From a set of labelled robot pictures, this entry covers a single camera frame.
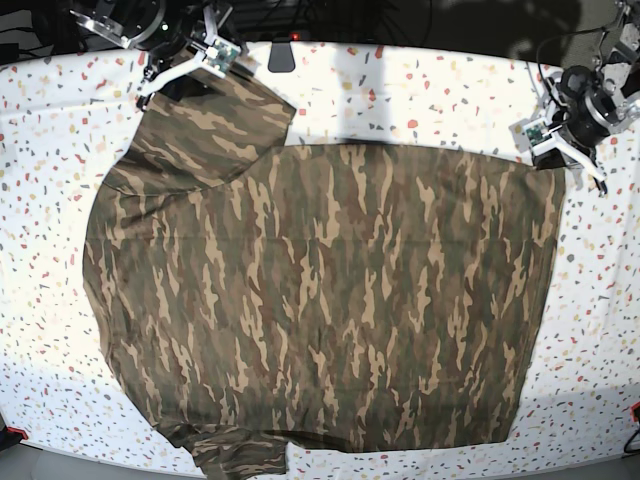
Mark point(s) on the camouflage T-shirt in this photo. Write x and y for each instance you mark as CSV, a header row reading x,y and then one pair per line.
x,y
360,297

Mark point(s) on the terrazzo pattern table cloth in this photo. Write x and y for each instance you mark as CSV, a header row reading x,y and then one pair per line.
x,y
65,121

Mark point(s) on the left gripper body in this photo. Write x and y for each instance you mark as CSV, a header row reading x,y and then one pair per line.
x,y
585,104

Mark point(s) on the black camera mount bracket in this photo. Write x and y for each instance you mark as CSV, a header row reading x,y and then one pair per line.
x,y
281,58

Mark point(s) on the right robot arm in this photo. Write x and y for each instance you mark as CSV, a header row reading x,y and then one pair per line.
x,y
122,23

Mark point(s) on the red black clamp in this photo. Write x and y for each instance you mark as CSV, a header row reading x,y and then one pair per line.
x,y
10,434

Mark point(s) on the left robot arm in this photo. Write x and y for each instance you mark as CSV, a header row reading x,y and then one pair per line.
x,y
618,48

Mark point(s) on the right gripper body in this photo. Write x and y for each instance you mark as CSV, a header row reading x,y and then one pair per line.
x,y
165,41

